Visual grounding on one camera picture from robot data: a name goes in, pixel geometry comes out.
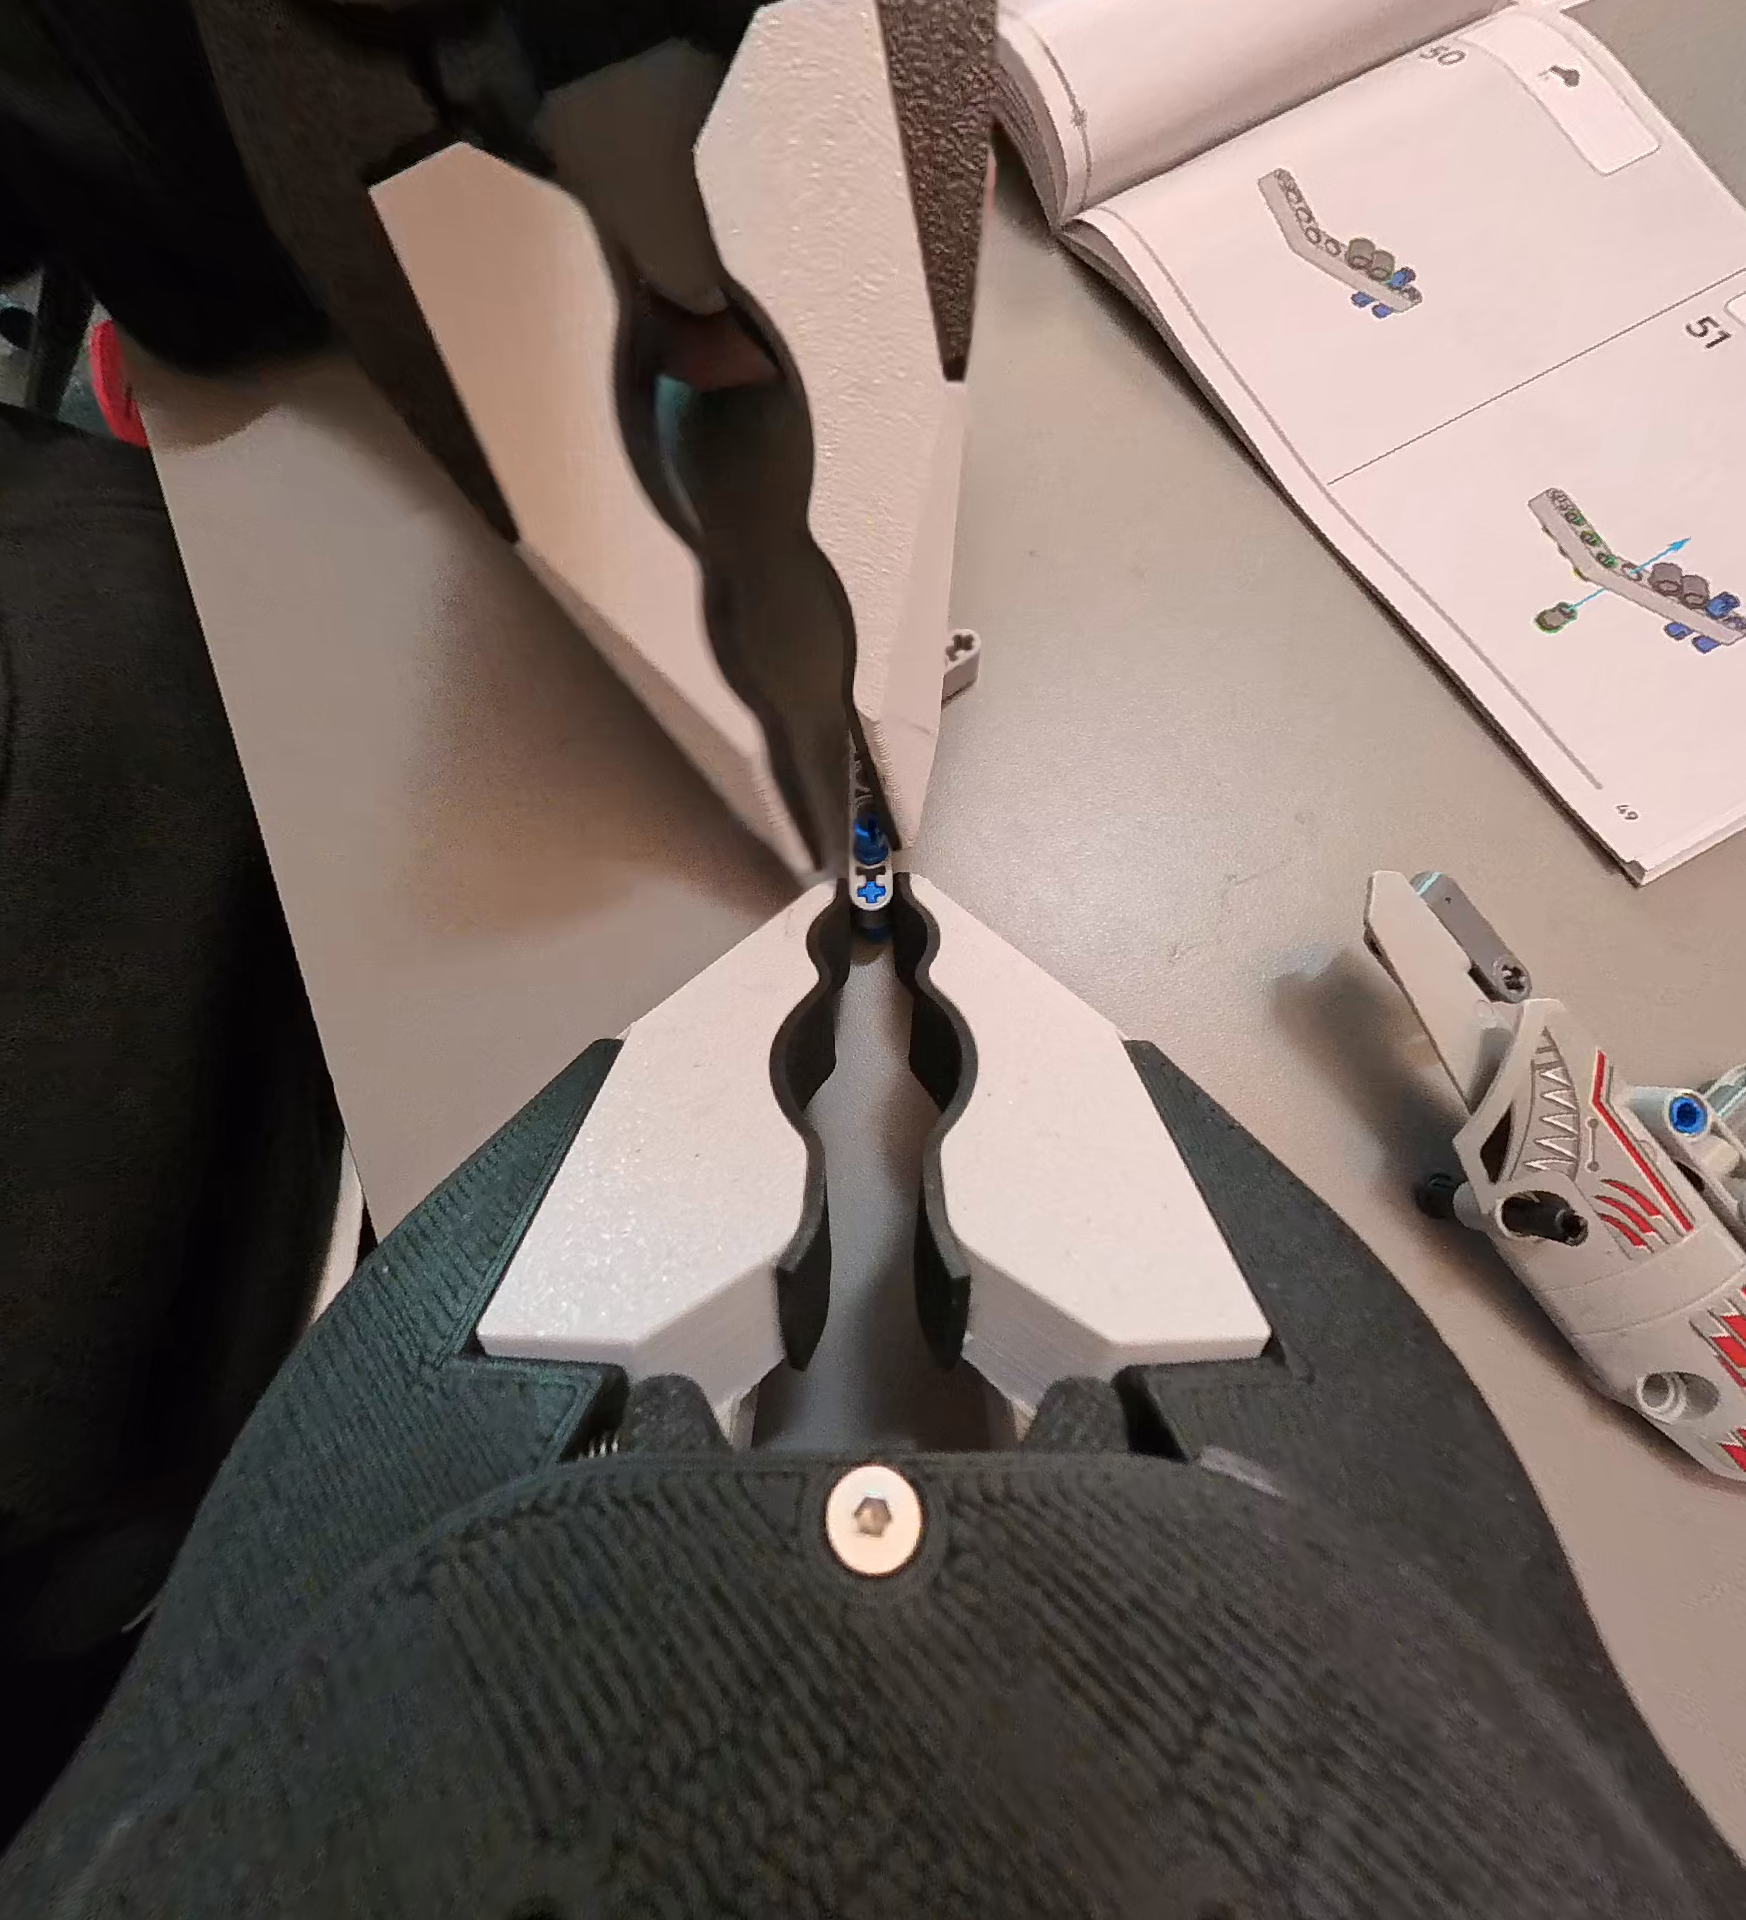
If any person's left forearm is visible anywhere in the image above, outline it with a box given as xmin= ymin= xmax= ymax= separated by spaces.
xmin=0 ymin=0 xmax=408 ymax=370

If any open instruction booklet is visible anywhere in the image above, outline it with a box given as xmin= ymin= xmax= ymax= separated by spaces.
xmin=995 ymin=0 xmax=1746 ymax=887

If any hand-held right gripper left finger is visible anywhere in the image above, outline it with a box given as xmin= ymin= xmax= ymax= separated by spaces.
xmin=474 ymin=882 xmax=859 ymax=1431

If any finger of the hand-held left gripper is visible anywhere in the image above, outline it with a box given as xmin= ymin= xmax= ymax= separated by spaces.
xmin=691 ymin=0 xmax=968 ymax=844
xmin=368 ymin=139 xmax=858 ymax=882

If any person's left hand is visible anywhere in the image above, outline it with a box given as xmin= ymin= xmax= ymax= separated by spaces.
xmin=629 ymin=269 xmax=787 ymax=400

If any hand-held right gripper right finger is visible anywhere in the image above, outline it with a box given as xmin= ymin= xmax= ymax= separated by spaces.
xmin=893 ymin=874 xmax=1276 ymax=1438

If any grey bent toy beam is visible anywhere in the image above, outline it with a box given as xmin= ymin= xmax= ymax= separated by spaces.
xmin=840 ymin=628 xmax=995 ymax=921

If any grey red toy vehicle body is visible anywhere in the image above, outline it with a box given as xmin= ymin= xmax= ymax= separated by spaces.
xmin=1358 ymin=868 xmax=1746 ymax=1494

